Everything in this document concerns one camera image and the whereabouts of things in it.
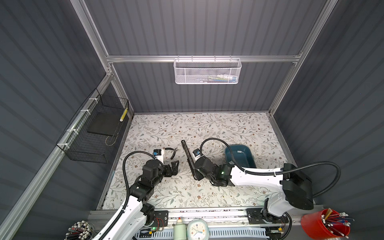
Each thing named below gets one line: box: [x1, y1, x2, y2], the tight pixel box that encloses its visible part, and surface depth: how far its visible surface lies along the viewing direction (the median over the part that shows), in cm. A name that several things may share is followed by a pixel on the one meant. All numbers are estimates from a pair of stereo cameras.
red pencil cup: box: [300, 208, 355, 240], surface depth 62 cm
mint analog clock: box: [187, 218, 209, 240], surface depth 69 cm
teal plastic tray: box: [224, 144, 257, 169], surface depth 96 cm
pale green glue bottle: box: [173, 217, 187, 240], surface depth 66 cm
